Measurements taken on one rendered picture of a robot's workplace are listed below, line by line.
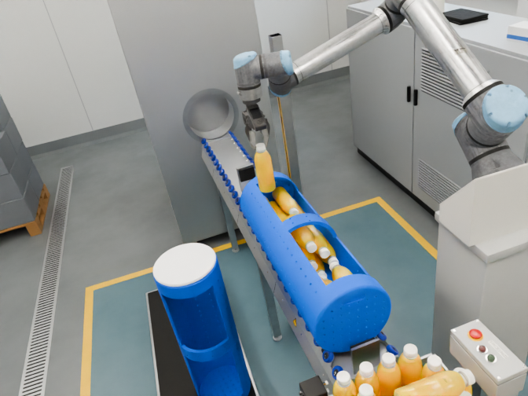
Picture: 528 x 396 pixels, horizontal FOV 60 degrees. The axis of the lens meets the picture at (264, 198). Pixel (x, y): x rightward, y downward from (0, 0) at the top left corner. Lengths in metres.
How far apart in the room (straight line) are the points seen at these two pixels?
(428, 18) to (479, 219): 0.75
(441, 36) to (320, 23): 5.01
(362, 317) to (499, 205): 0.65
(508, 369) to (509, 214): 0.63
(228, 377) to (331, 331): 1.22
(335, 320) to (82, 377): 2.07
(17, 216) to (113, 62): 2.45
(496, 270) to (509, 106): 0.62
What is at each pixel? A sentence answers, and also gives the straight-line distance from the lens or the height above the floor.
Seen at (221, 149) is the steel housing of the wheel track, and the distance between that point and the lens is 3.19.
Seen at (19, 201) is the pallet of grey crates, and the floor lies 0.38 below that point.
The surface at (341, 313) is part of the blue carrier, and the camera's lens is 1.53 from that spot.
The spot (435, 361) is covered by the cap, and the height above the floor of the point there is 1.11.
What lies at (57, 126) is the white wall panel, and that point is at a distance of 6.57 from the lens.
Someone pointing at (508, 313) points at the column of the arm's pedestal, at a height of 0.72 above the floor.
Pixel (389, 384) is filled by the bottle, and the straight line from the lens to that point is 1.51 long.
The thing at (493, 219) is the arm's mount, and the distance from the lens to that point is 1.87.
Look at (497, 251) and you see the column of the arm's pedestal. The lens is 1.88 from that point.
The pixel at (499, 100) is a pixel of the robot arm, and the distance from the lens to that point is 1.73.
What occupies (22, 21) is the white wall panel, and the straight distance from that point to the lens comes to 6.30.
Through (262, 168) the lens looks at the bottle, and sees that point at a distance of 1.89.
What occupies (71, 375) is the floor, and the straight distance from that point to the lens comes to 3.33.
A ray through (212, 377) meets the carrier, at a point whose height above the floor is 0.16.
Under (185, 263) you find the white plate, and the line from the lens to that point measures 2.04.
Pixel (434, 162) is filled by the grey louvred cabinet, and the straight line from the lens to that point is 3.60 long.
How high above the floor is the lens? 2.27
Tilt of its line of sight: 32 degrees down
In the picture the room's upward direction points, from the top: 10 degrees counter-clockwise
